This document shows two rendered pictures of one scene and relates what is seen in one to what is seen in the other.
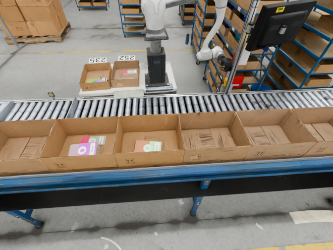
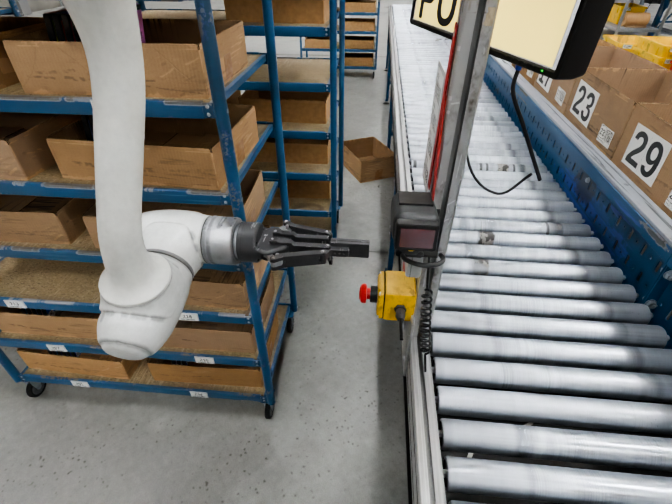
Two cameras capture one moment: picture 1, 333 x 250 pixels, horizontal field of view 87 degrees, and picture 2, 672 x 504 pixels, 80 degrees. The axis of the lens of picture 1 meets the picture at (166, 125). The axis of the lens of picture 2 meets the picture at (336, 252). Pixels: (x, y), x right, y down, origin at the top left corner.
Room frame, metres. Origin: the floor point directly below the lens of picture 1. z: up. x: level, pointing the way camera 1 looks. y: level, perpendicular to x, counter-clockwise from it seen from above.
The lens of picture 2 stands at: (1.54, -0.02, 1.39)
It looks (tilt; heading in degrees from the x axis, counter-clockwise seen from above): 38 degrees down; 281
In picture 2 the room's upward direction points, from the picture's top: straight up
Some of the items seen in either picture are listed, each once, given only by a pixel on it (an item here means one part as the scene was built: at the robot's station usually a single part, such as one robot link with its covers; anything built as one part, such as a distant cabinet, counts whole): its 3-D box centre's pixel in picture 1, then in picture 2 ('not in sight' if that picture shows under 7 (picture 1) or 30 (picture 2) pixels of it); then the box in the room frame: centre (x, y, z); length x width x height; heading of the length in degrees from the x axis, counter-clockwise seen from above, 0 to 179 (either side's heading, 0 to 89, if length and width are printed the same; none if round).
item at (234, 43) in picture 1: (245, 41); (164, 139); (2.16, -0.91, 0.99); 0.40 x 0.30 x 0.10; 2
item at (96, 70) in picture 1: (97, 76); not in sight; (1.66, 0.76, 0.80); 0.38 x 0.28 x 0.10; 10
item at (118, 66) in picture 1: (126, 73); not in sight; (1.73, 0.45, 0.80); 0.38 x 0.28 x 0.10; 6
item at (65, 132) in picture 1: (87, 143); not in sight; (0.65, 0.49, 0.96); 0.39 x 0.29 x 0.17; 95
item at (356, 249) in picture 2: not in sight; (349, 249); (1.63, -0.59, 0.95); 0.07 x 0.01 x 0.03; 5
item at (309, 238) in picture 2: not in sight; (302, 241); (1.72, -0.60, 0.95); 0.11 x 0.01 x 0.04; 7
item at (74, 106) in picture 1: (70, 116); not in sight; (1.08, 0.84, 0.76); 0.46 x 0.01 x 0.09; 5
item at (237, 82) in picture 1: (234, 82); not in sight; (1.51, -0.68, 0.85); 0.16 x 0.01 x 0.13; 95
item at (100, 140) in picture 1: (92, 141); not in sight; (0.72, 0.50, 0.89); 0.16 x 0.07 x 0.02; 96
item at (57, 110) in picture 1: (52, 120); not in sight; (1.06, 1.00, 0.72); 0.52 x 0.05 x 0.05; 5
